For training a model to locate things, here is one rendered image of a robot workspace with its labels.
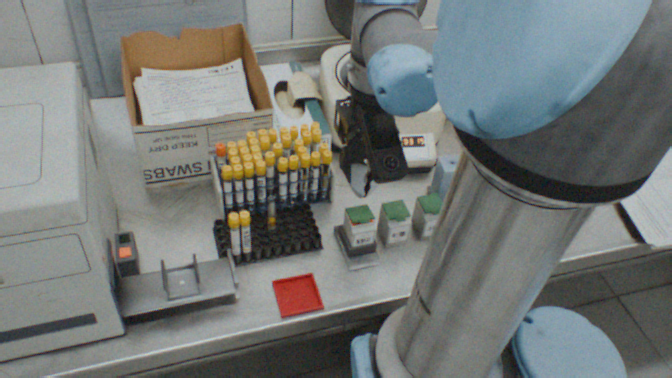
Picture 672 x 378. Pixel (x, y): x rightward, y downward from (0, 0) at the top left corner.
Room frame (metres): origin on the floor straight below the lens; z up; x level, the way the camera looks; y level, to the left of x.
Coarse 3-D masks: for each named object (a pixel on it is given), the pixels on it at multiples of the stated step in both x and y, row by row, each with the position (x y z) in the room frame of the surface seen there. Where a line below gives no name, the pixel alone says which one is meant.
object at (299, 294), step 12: (300, 276) 0.58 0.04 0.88; (312, 276) 0.58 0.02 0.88; (276, 288) 0.56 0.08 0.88; (288, 288) 0.56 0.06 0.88; (300, 288) 0.56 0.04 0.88; (312, 288) 0.56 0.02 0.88; (288, 300) 0.54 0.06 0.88; (300, 300) 0.54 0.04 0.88; (312, 300) 0.54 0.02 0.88; (288, 312) 0.51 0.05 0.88; (300, 312) 0.52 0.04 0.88
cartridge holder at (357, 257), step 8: (336, 232) 0.68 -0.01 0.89; (344, 232) 0.66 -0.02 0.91; (344, 240) 0.65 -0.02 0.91; (344, 248) 0.64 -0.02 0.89; (352, 248) 0.63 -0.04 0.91; (360, 248) 0.63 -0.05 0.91; (368, 248) 0.64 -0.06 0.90; (344, 256) 0.63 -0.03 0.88; (352, 256) 0.63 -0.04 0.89; (360, 256) 0.63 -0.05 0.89; (368, 256) 0.63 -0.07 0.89; (376, 256) 0.63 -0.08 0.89; (352, 264) 0.61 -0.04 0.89; (360, 264) 0.61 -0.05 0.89; (368, 264) 0.62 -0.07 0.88
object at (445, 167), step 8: (440, 160) 0.79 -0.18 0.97; (448, 160) 0.79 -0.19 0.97; (456, 160) 0.79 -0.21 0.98; (440, 168) 0.78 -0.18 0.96; (448, 168) 0.77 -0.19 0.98; (440, 176) 0.77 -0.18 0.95; (448, 176) 0.77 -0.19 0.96; (432, 184) 0.80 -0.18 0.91; (440, 184) 0.77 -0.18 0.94; (448, 184) 0.77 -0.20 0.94; (432, 192) 0.79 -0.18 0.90; (440, 192) 0.76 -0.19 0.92
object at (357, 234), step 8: (344, 216) 0.67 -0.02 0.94; (344, 224) 0.67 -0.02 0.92; (352, 224) 0.64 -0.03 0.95; (360, 224) 0.65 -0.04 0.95; (368, 224) 0.65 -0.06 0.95; (352, 232) 0.63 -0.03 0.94; (360, 232) 0.63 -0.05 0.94; (368, 232) 0.64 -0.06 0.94; (352, 240) 0.63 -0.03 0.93; (360, 240) 0.64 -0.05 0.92; (368, 240) 0.64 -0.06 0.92
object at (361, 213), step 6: (366, 204) 0.69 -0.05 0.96; (348, 210) 0.67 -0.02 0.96; (354, 210) 0.67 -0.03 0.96; (360, 210) 0.67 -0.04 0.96; (366, 210) 0.67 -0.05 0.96; (354, 216) 0.65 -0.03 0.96; (360, 216) 0.65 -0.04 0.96; (366, 216) 0.65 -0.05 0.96; (372, 216) 0.65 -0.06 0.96; (354, 222) 0.64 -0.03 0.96; (366, 222) 0.64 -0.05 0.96
